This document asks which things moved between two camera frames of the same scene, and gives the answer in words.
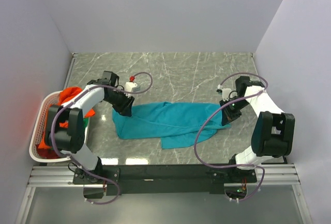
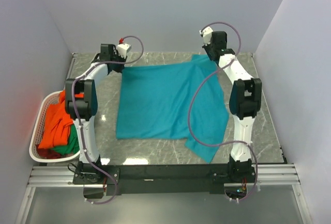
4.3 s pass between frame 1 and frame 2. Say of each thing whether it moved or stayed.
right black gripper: moved
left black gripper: moved
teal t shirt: moved
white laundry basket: stayed
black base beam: stayed
